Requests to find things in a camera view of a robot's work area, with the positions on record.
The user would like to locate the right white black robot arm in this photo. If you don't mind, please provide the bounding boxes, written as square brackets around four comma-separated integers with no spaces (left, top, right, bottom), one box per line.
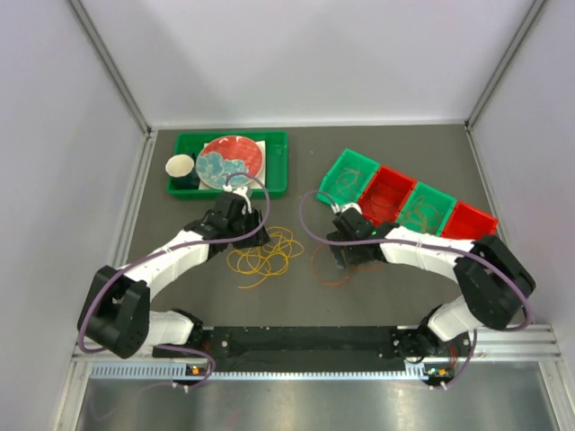
[326,204,535,356]

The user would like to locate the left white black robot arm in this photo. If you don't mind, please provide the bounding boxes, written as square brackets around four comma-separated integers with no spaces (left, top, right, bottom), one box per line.
[77,187,269,359]

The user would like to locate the red bin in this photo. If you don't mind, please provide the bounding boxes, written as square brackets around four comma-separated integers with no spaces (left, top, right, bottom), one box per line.
[358,165,417,225]
[441,201,499,240]

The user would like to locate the green bin far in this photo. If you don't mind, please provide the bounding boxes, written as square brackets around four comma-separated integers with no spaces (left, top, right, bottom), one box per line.
[316,148,380,205]

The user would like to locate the green bin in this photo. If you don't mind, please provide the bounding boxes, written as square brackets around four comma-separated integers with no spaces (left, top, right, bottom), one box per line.
[396,181,457,236]
[316,148,380,205]

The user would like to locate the red blue floral plate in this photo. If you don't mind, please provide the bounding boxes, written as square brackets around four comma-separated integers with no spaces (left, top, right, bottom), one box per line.
[195,134,265,190]

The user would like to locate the cream paper cup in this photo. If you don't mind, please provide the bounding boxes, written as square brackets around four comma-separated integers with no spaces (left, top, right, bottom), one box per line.
[164,154,195,179]

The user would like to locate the green plastic tray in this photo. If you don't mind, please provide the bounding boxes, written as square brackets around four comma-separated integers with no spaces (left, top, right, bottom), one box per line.
[166,130,289,200]

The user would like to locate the red bin near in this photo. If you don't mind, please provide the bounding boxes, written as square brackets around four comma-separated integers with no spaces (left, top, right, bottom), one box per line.
[441,201,499,240]

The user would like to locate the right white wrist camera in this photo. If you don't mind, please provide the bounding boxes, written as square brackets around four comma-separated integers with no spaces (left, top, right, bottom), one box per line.
[332,203,364,222]

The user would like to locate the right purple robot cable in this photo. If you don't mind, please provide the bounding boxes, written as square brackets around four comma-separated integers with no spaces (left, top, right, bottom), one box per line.
[298,190,535,390]

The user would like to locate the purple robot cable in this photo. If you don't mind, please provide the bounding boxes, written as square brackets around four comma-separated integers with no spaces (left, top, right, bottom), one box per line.
[76,172,270,391]
[298,190,535,390]

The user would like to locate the yellow cable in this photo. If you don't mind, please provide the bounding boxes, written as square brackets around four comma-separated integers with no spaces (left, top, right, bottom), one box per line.
[226,226,305,291]

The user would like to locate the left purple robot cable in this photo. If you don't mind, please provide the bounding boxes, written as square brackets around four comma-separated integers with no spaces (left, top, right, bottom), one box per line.
[76,172,270,391]

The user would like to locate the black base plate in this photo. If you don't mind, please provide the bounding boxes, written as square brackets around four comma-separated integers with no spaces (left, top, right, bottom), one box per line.
[152,325,475,374]

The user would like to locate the slotted cable duct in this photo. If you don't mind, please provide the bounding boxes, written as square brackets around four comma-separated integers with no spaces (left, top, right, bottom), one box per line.
[89,361,455,382]

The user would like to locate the aluminium frame rail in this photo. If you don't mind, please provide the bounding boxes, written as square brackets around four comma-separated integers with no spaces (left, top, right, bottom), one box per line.
[72,324,562,363]

